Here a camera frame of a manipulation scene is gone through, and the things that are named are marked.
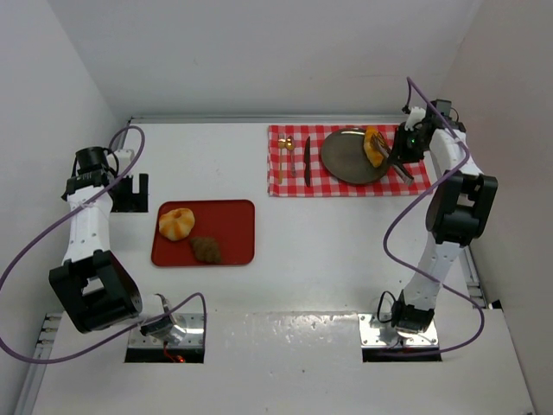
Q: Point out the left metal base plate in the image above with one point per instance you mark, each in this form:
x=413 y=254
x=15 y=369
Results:
x=181 y=331

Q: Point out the metal base plate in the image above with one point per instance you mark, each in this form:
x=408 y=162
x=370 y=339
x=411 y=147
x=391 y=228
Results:
x=181 y=331
x=377 y=334

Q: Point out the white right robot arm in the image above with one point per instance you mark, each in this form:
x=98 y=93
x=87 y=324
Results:
x=457 y=213

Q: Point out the round orange bun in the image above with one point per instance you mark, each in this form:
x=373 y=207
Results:
x=176 y=224

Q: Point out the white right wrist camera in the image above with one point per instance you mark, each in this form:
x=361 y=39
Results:
x=415 y=116

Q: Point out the orange striped croissant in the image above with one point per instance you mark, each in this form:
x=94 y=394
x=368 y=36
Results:
x=371 y=149

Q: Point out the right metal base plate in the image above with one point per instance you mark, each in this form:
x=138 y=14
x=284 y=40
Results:
x=377 y=334

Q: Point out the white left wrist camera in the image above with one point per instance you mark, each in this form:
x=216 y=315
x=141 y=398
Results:
x=121 y=159

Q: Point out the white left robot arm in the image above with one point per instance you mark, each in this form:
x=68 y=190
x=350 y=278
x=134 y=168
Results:
x=92 y=285

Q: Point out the brown chocolate croissant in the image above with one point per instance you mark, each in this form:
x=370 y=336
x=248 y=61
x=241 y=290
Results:
x=206 y=250

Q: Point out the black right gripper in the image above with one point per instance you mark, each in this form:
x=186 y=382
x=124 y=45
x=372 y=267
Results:
x=397 y=147

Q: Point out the gold spoon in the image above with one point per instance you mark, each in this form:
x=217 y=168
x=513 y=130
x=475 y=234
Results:
x=290 y=147

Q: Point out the red plastic tray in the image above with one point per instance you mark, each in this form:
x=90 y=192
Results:
x=231 y=223

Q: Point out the dark metal plate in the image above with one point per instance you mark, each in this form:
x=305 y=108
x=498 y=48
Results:
x=343 y=156

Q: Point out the stainless steel tongs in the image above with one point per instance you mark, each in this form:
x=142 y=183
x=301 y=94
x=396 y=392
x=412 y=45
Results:
x=402 y=172

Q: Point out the black knife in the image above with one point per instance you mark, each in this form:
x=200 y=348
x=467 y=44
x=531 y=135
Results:
x=306 y=161

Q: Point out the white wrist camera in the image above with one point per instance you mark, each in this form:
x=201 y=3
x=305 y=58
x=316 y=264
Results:
x=415 y=116
x=121 y=159

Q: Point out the red checkered cloth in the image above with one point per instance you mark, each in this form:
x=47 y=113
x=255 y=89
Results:
x=323 y=184

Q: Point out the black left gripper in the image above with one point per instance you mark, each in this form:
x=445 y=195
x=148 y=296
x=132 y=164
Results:
x=130 y=193

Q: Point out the gold fork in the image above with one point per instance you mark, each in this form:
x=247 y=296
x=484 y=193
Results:
x=281 y=146

